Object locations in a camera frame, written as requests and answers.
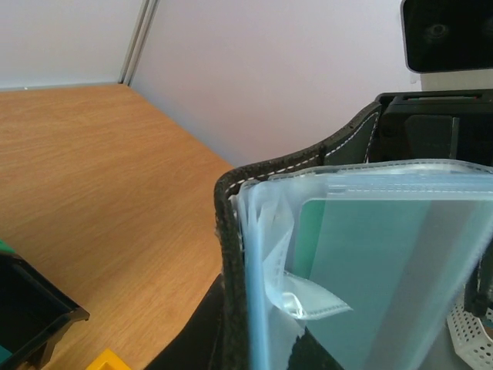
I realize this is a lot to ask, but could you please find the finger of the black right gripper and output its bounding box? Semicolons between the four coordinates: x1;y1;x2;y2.
464;250;492;318

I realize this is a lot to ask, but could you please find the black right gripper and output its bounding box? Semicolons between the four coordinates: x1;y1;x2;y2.
369;90;492;164

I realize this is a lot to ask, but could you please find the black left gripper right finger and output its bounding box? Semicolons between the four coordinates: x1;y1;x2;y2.
290;333;343;370

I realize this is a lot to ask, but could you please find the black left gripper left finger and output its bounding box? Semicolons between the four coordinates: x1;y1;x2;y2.
148;274;224;370

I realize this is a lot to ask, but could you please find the teal credit card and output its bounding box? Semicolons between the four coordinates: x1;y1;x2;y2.
293;199;492;369

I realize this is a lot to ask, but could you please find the white perforated basket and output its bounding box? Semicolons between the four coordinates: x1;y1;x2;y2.
447;295;492;370

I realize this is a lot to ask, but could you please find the near yellow plastic bin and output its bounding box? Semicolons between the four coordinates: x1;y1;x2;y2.
86;349;130;370

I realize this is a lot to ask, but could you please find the black plastic bin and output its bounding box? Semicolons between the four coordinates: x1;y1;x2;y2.
1;251;89;369

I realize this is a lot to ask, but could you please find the green plastic bin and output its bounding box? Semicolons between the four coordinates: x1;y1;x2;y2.
0;240;15;254

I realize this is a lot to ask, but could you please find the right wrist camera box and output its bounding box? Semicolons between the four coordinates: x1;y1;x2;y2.
401;0;492;91

